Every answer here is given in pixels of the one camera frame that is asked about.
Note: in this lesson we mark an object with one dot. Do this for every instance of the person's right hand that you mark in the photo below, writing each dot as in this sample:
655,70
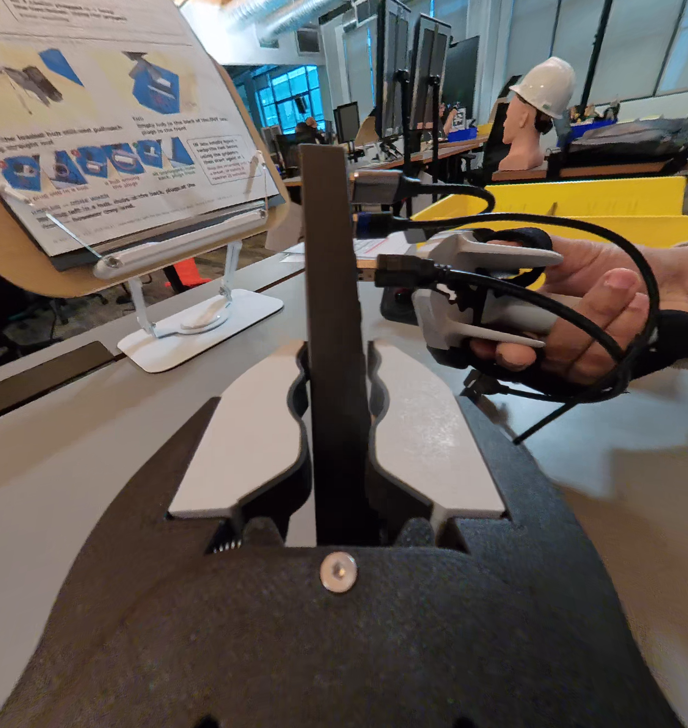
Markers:
594,318

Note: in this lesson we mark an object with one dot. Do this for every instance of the illustrated instruction sheet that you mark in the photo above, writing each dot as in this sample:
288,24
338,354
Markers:
122,142

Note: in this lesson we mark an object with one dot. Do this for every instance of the wooden document stand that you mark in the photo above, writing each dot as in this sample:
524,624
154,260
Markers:
219,321

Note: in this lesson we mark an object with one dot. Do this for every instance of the mannequin head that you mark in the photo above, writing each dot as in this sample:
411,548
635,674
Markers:
520,136

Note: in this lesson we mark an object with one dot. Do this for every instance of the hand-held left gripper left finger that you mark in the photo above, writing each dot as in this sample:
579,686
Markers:
241,449

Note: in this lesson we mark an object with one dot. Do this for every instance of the white hard hat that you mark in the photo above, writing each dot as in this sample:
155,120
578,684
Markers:
549,85

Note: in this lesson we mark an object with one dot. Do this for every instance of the printed paper sheet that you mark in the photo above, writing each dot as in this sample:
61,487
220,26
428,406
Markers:
378,248

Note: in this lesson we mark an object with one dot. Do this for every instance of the black computer monitor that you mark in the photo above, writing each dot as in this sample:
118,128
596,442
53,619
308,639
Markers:
429,74
462,74
392,68

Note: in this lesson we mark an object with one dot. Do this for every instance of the wooden workbench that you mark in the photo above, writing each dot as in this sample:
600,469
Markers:
435,149

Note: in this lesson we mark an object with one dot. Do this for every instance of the orange plastic stool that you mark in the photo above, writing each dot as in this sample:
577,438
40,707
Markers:
193,274

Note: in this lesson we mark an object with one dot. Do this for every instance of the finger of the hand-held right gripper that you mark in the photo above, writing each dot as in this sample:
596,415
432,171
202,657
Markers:
440,315
443,244

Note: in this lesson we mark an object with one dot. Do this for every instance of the black bag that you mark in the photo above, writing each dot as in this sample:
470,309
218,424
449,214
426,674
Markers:
623,142

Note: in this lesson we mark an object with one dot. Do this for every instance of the yellow plastic bin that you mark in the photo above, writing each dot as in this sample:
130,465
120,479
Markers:
605,199

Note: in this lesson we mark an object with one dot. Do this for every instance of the black usb hub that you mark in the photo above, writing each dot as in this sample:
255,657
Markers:
332,273

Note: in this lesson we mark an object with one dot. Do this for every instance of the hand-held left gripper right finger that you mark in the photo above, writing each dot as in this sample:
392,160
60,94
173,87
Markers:
429,449

